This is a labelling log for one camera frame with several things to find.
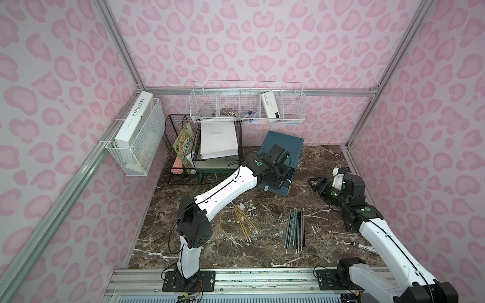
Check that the green pencil bundle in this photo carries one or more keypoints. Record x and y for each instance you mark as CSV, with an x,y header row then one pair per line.
x,y
295,236

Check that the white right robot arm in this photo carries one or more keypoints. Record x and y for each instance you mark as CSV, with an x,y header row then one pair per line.
x,y
413,282

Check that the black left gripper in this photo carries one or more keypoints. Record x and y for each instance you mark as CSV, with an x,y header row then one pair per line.
x,y
278,176

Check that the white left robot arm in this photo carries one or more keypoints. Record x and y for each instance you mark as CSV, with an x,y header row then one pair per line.
x,y
195,214

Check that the black wire file rack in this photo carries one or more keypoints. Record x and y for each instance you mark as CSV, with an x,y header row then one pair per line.
x,y
174,173

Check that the black marker pen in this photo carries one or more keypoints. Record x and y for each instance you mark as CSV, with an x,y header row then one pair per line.
x,y
369,249

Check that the white paper stack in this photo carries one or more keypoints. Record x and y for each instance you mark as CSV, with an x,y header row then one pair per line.
x,y
218,139

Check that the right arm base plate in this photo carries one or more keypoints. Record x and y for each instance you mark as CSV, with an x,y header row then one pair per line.
x,y
327,280

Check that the yellow pencil bundle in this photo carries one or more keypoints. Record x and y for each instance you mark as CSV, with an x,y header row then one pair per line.
x,y
242,219

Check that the white small box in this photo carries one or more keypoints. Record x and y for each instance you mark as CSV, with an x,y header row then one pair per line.
x,y
270,106

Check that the white wire wall basket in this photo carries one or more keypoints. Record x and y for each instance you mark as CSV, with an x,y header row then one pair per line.
x,y
230,101

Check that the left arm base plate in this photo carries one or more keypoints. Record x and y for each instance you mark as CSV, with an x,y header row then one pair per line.
x,y
175,282

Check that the colorful picture book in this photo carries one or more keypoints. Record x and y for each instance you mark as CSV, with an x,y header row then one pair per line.
x,y
184,144

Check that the white wire side basket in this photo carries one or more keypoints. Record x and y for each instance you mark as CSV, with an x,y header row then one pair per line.
x,y
136,161

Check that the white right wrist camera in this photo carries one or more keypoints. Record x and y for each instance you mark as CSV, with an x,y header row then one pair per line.
x,y
338,175

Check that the teal drawer cabinet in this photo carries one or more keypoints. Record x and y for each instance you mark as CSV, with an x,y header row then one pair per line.
x,y
292,144

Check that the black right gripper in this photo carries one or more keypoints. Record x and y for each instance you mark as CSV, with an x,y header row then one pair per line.
x,y
326,187

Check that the white book box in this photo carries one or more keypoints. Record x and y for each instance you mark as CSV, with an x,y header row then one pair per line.
x,y
135,120

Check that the green stool frame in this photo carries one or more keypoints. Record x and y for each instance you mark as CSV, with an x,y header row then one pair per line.
x,y
210,176

